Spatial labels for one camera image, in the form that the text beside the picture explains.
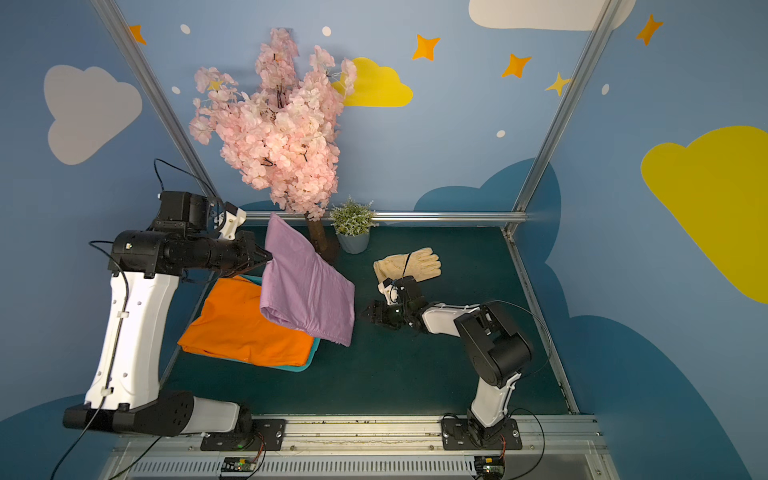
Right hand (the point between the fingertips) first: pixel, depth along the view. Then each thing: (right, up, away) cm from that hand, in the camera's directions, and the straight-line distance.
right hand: (369, 315), depth 91 cm
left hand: (-21, +19, -25) cm, 38 cm away
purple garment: (-16, +10, -17) cm, 26 cm away
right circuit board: (+31, -34, -18) cm, 50 cm away
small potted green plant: (-6, +30, +10) cm, 32 cm away
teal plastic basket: (-35, +11, +1) cm, 37 cm away
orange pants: (-40, -1, -6) cm, 41 cm away
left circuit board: (-31, -33, -19) cm, 49 cm away
